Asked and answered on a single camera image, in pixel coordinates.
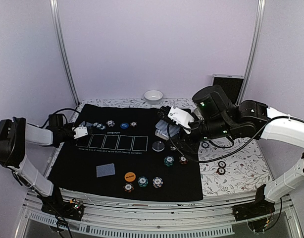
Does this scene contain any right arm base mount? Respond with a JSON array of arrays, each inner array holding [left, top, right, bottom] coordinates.
[[232, 184, 275, 233]]

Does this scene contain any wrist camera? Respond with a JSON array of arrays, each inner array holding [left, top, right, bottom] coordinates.
[[72, 126, 88, 139], [157, 106, 195, 134]]

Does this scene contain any dealt cards front player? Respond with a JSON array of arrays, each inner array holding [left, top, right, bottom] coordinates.
[[96, 163, 115, 178]]

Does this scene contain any blue fifty chips row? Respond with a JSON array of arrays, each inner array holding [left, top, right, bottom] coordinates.
[[92, 122, 106, 130]]

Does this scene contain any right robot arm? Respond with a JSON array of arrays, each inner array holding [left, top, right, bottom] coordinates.
[[166, 85, 304, 216]]

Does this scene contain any red black chip stack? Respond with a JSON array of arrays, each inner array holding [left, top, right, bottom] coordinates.
[[216, 161, 226, 175]]

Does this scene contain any blue playing card deck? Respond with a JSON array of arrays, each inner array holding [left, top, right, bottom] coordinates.
[[155, 119, 180, 140]]

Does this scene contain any clear acrylic dealer button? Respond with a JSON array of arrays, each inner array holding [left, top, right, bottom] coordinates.
[[152, 141, 165, 152]]

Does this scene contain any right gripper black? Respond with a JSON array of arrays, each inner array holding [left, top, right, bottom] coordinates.
[[165, 112, 233, 154]]

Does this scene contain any dealt cards player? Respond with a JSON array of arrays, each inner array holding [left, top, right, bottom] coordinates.
[[96, 163, 115, 178], [79, 121, 93, 127]]

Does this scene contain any orange big blind button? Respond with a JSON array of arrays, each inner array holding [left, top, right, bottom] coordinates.
[[124, 172, 136, 182]]

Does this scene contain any black poker mat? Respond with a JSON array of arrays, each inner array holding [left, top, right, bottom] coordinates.
[[48, 104, 203, 202]]

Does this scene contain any blue peach stack front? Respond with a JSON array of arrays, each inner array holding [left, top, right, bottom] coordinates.
[[152, 177, 163, 188]]

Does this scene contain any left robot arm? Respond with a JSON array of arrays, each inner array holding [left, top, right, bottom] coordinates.
[[0, 114, 75, 215]]

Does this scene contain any floral tablecloth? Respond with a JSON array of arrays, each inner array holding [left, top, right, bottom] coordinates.
[[46, 98, 272, 198]]

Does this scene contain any green chip stack front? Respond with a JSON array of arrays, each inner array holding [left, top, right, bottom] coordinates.
[[138, 177, 149, 187]]

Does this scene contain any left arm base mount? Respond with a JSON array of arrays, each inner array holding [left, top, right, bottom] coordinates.
[[38, 186, 85, 221]]

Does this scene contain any red black stack front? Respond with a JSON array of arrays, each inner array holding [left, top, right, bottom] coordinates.
[[123, 183, 134, 193]]

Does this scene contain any white ceramic bowl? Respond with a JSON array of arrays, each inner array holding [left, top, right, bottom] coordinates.
[[144, 90, 163, 104]]

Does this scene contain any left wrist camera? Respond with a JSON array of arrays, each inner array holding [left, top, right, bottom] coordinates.
[[72, 126, 88, 139]]

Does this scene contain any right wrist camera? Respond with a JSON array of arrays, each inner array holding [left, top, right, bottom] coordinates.
[[157, 106, 195, 134]]

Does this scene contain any blue small blind button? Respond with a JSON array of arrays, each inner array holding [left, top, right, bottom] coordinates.
[[120, 122, 129, 129]]

